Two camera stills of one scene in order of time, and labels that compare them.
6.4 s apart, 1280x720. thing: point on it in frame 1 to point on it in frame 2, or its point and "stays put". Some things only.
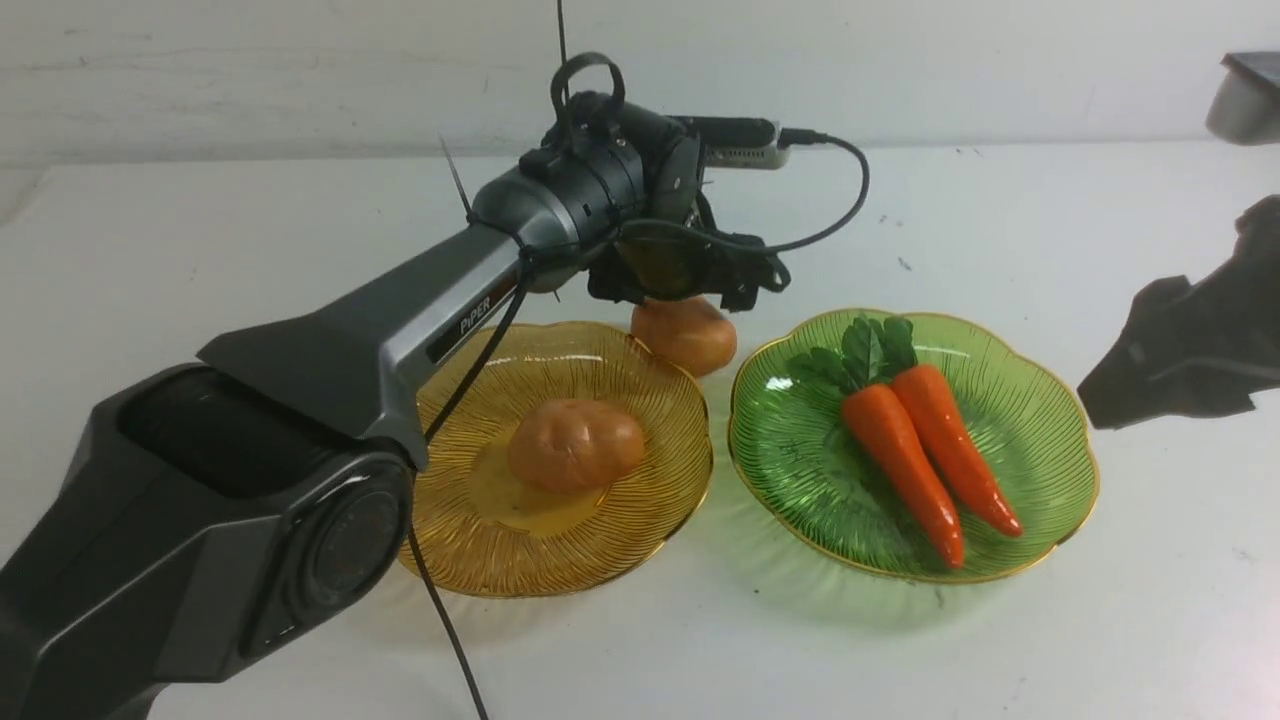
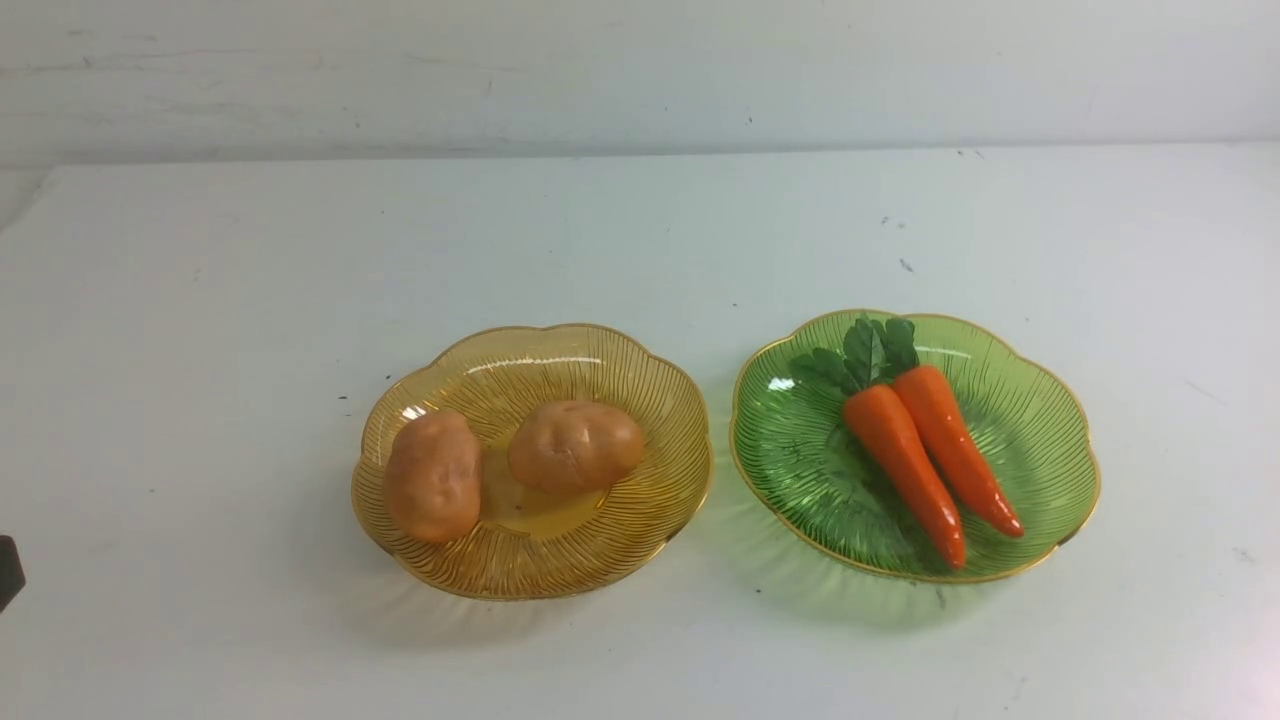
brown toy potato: [688, 331] to [434, 478]
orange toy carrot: [931, 390] stays put
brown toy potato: [570, 444] stays put
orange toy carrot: [877, 413] stays put
